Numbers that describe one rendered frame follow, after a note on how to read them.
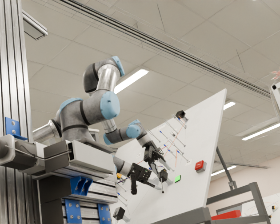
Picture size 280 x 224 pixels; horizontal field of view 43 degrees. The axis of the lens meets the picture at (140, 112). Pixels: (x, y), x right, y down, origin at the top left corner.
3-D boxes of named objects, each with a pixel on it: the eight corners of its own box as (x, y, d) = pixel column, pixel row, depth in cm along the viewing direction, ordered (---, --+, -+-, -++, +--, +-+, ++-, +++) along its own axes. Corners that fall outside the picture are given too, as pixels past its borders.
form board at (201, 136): (71, 251, 247) (69, 250, 247) (119, 149, 322) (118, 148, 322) (205, 208, 175) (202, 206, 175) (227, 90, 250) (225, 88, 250)
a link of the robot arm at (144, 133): (125, 126, 214) (128, 125, 222) (135, 141, 213) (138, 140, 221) (136, 118, 213) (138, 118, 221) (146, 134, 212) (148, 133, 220)
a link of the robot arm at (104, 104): (89, 131, 156) (102, 78, 203) (121, 121, 153) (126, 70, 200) (77, 108, 151) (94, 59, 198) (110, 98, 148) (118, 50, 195)
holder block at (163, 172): (162, 183, 209) (157, 178, 208) (162, 176, 214) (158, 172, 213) (167, 180, 207) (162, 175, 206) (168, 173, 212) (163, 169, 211)
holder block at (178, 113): (180, 120, 266) (173, 112, 263) (190, 118, 256) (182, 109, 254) (178, 125, 263) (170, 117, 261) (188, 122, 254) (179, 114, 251)
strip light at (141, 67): (142, 69, 513) (141, 65, 516) (87, 106, 587) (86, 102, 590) (150, 72, 525) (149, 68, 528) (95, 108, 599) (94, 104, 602)
